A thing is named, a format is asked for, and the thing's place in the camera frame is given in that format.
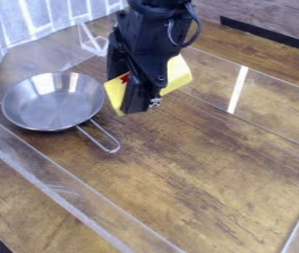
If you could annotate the black bar on table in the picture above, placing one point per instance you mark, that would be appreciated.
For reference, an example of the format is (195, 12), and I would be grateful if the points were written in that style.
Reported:
(261, 32)

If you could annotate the clear acrylic tray wall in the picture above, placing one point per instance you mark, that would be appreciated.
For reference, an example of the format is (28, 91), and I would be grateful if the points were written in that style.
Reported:
(196, 177)

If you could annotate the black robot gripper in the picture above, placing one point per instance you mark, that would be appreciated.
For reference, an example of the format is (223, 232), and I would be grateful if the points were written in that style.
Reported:
(148, 37)

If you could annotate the white sheer curtain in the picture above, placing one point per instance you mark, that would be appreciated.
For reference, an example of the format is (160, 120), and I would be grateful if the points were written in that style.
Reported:
(28, 20)

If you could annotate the yellow butter block toy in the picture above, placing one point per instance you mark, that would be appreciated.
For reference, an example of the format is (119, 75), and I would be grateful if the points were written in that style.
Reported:
(178, 77)

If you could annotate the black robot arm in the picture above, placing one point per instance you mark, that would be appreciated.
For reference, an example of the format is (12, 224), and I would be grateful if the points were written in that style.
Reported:
(160, 5)

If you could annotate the silver metal frying pan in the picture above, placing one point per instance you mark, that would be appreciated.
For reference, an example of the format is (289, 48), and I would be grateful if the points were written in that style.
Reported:
(55, 101)

